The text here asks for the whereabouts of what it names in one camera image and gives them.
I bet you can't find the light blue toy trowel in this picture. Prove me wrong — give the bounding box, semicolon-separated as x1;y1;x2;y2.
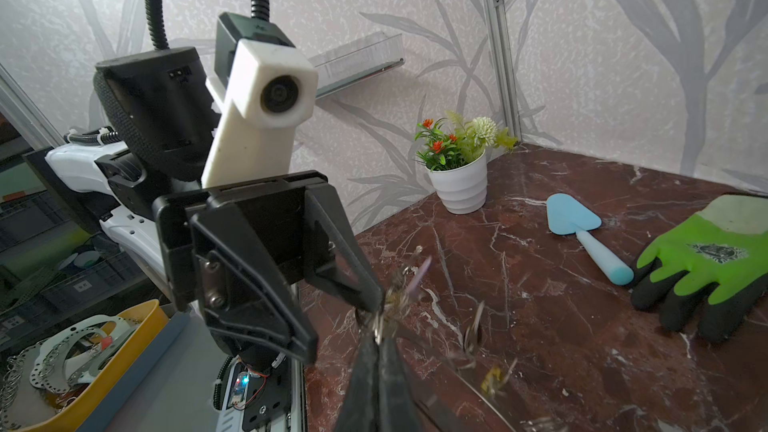
545;193;634;286

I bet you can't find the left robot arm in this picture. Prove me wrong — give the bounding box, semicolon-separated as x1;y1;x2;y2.
40;40;384;364

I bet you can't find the large metal key ring plate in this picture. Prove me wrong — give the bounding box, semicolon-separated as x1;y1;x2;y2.
353;245;571;432

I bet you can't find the key with purple tag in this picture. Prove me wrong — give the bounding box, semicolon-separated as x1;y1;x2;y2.
405;256;432;300

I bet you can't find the green lit circuit board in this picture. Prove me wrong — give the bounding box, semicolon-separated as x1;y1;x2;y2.
227;371;250;410

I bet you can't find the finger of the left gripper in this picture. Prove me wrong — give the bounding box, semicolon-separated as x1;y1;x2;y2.
303;182;384;313
193;217;318;366

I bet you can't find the yellow tray with parts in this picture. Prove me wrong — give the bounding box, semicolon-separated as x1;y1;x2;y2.
1;299;170;431

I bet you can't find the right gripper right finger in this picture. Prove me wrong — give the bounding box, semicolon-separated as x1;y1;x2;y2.
380;338;423;432

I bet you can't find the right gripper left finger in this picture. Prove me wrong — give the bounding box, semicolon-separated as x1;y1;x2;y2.
334;332;379;432

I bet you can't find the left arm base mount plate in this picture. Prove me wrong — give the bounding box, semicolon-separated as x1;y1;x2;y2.
241;362;293;431

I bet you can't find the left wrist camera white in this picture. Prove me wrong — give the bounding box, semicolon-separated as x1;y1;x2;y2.
201;12;319;188

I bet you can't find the potted plant white pot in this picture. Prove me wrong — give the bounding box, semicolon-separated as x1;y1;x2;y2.
413;110;518;216

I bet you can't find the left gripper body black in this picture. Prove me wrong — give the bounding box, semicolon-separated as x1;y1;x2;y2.
152;170;328;310

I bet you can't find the green black garden glove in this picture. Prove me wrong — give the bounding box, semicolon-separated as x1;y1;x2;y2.
630;194;767;343

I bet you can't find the clear acrylic wall shelf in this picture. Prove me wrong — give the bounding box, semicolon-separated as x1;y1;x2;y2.
309;32;405;99

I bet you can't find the key with yellow tag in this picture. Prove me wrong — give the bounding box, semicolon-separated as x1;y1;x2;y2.
480;358;518;399

